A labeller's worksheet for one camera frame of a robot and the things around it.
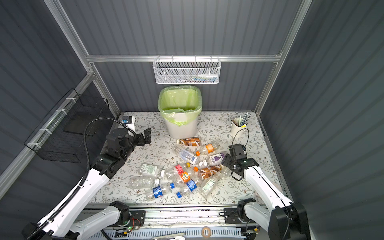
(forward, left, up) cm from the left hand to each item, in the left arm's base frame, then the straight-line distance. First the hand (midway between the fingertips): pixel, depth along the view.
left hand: (141, 129), depth 73 cm
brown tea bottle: (-13, -34, -25) cm, 44 cm away
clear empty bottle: (-15, +4, -29) cm, 33 cm away
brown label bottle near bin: (+9, -23, -25) cm, 35 cm away
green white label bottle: (-9, +1, -26) cm, 28 cm away
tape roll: (-41, -30, -30) cm, 59 cm away
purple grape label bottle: (-5, -40, -26) cm, 48 cm away
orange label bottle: (-15, -20, -24) cm, 35 cm away
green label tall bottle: (-21, -33, -24) cm, 46 cm away
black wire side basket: (-1, +38, -2) cm, 38 cm away
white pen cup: (+17, -57, -19) cm, 62 cm away
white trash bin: (+10, -20, -9) cm, 24 cm away
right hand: (-10, -47, -22) cm, 53 cm away
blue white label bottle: (-3, -22, -24) cm, 33 cm away
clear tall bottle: (-14, -43, -24) cm, 52 cm away
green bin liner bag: (+33, -17, -13) cm, 39 cm away
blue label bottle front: (-22, -6, -24) cm, 33 cm away
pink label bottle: (-11, -16, -25) cm, 32 cm away
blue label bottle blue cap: (-20, -23, -24) cm, 39 cm away
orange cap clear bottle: (+2, -35, -25) cm, 43 cm away
